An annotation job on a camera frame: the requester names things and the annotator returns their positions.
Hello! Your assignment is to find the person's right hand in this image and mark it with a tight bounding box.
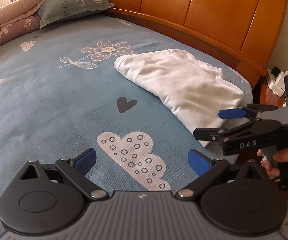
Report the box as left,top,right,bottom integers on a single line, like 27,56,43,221
257,146,288,180

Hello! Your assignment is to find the bed with blue floral sheet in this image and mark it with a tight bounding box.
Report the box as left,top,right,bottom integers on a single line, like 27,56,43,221
0,14,255,240

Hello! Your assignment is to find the grey-green pillow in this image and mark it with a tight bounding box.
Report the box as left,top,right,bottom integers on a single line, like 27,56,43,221
37,0,114,29

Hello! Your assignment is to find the white long-sleeve printed shirt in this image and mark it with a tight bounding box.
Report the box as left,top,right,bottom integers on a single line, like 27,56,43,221
113,49,244,147

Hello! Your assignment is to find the wooden headboard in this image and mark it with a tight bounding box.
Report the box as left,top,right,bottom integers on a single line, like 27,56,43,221
68,0,288,89

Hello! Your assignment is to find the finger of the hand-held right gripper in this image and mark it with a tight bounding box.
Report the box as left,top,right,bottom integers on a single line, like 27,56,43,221
193,119,261,142
218,104,279,120

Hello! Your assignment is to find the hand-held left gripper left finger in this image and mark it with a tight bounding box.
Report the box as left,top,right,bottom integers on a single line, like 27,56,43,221
19,148,109,201

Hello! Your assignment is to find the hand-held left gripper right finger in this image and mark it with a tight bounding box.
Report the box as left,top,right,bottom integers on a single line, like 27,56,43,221
176,149,268,201

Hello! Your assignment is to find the folded pink floral quilt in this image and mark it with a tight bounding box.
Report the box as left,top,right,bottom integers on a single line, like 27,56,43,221
0,0,71,55

